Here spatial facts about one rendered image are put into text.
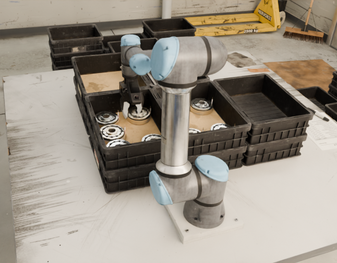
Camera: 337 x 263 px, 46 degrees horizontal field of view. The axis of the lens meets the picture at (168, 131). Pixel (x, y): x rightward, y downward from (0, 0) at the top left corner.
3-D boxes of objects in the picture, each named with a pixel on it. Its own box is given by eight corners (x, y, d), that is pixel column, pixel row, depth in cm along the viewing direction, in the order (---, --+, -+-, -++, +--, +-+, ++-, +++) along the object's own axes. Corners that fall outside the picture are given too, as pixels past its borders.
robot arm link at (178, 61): (201, 206, 131) (213, 39, 109) (158, 215, 125) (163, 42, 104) (185, 188, 141) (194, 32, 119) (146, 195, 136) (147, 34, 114)
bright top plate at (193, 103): (216, 108, 181) (216, 106, 180) (196, 111, 177) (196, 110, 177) (205, 97, 188) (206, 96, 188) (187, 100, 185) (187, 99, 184)
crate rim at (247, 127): (252, 130, 158) (253, 125, 157) (182, 142, 149) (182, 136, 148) (211, 83, 189) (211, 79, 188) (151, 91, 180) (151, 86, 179)
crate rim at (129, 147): (182, 142, 149) (182, 136, 148) (103, 155, 140) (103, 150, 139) (151, 91, 180) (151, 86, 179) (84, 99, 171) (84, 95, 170)
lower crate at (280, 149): (302, 157, 179) (309, 135, 172) (243, 169, 170) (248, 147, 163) (257, 111, 210) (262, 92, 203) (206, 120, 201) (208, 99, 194)
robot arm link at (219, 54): (244, 32, 114) (177, 43, 159) (210, 34, 110) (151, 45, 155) (245, 73, 116) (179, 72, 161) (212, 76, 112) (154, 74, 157)
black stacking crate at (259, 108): (308, 138, 173) (315, 116, 167) (248, 148, 164) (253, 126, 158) (261, 94, 203) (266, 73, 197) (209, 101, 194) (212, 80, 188)
